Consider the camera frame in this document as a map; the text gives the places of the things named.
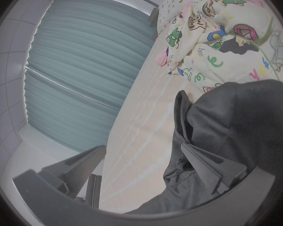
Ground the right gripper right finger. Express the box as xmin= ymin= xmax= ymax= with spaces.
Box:
xmin=181 ymin=143 xmax=247 ymax=195

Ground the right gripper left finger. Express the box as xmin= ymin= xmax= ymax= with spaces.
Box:
xmin=39 ymin=145 xmax=106 ymax=198

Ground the black T-shirt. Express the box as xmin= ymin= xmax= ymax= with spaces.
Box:
xmin=123 ymin=79 xmax=283 ymax=215

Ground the bed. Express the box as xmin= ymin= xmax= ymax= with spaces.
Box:
xmin=98 ymin=0 xmax=283 ymax=215

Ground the blue-green curtain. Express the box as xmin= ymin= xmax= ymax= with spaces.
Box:
xmin=26 ymin=0 xmax=157 ymax=108
xmin=24 ymin=67 xmax=122 ymax=153

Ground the white printed garment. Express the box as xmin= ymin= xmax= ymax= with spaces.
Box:
xmin=165 ymin=0 xmax=283 ymax=94

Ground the pink garment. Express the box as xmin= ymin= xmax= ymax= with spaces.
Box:
xmin=156 ymin=0 xmax=264 ymax=66

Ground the grey bedside table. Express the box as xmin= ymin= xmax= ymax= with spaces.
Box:
xmin=148 ymin=7 xmax=160 ymax=40

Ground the white printed pillow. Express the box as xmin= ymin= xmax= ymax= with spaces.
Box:
xmin=157 ymin=0 xmax=203 ymax=32

